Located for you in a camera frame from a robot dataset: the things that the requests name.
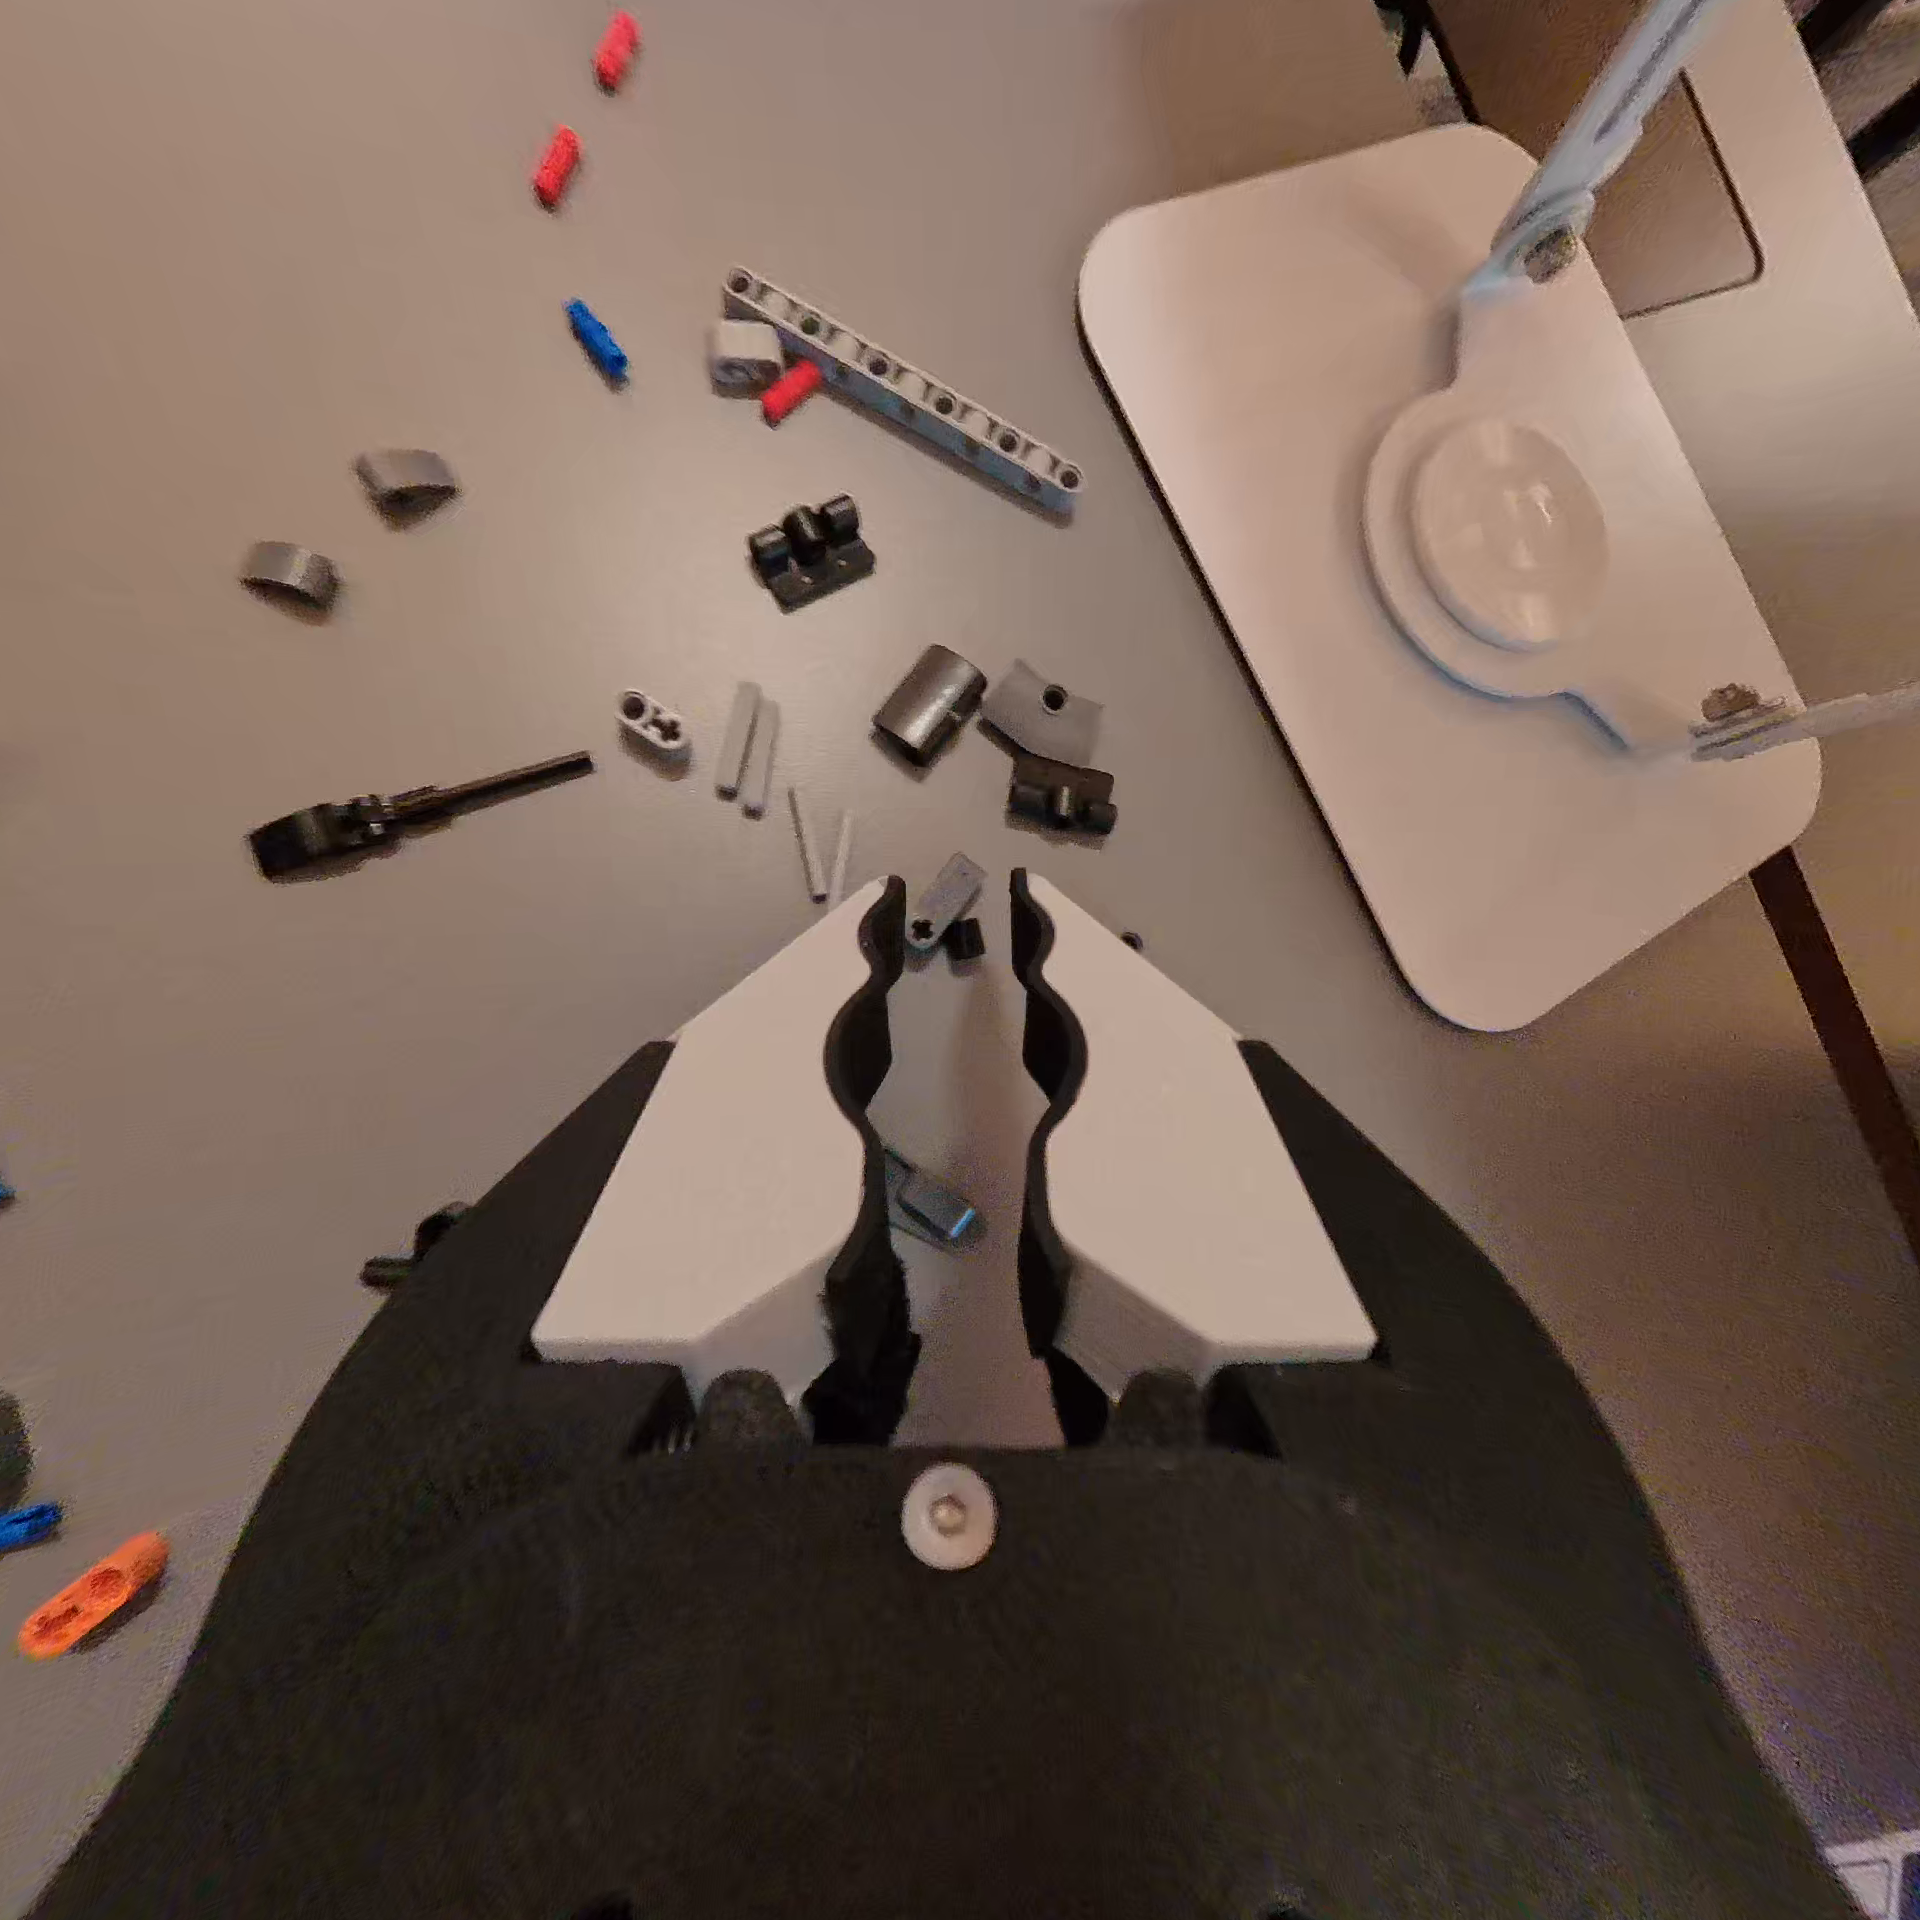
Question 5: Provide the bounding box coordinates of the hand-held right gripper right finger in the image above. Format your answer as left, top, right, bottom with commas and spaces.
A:
1008, 867, 1377, 1444

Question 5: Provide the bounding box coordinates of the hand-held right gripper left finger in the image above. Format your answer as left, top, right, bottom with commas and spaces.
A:
533, 873, 924, 1450

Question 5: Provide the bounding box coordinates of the small grey lego connector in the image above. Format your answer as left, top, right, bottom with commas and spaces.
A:
903, 850, 992, 953

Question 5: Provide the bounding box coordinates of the grey blue lego piece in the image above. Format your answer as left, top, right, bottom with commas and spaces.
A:
882, 1147, 984, 1250

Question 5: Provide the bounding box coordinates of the black lego cross connector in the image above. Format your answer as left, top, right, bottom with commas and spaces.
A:
357, 1201, 472, 1296

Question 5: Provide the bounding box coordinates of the black lego axle piece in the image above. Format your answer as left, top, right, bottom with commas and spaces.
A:
247, 751, 596, 882

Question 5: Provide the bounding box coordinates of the dark grey lego panel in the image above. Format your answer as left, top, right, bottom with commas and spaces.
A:
978, 657, 1109, 768

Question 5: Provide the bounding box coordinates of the dark grey lego cylinder piece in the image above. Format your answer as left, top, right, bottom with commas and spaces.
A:
870, 642, 989, 771

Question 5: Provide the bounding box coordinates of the black lego hinge piece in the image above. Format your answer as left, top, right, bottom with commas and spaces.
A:
744, 492, 880, 608

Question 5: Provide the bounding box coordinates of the orange lego liftarm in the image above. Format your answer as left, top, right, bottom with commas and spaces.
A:
15, 1530, 170, 1661

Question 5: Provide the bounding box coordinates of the long grey lego beam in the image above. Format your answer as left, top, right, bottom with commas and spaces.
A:
720, 265, 1085, 521

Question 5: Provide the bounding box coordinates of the white stand base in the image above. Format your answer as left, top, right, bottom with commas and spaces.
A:
1076, 124, 1823, 1034

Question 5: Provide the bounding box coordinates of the clear acrylic stand frame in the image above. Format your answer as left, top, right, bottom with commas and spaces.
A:
1361, 0, 1920, 759

